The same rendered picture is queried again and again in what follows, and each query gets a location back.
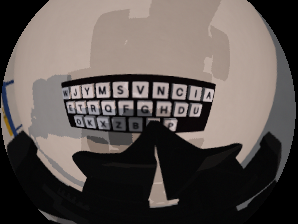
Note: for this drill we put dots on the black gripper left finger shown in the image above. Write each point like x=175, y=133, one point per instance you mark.
x=136, y=165

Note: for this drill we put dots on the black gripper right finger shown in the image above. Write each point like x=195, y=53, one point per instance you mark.
x=181, y=162

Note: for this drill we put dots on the black keyboard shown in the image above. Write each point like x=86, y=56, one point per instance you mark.
x=126, y=103

